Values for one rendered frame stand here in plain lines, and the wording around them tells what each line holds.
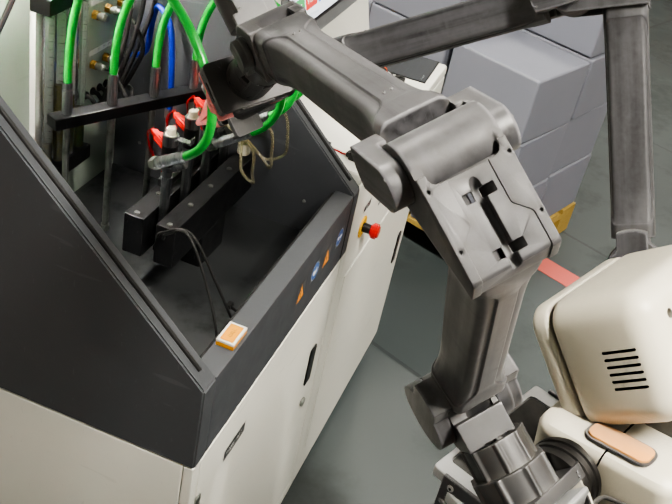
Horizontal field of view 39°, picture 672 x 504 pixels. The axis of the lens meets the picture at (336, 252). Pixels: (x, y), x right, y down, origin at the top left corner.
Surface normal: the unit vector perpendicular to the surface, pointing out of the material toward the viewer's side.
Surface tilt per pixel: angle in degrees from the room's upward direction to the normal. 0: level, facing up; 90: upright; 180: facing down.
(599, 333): 90
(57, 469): 90
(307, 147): 90
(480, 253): 48
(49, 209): 90
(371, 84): 28
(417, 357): 0
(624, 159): 71
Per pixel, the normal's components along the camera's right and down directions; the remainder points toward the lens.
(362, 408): 0.18, -0.81
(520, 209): 0.13, -0.13
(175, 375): -0.34, 0.47
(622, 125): -0.39, 0.13
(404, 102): -0.30, -0.79
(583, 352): -0.66, 0.31
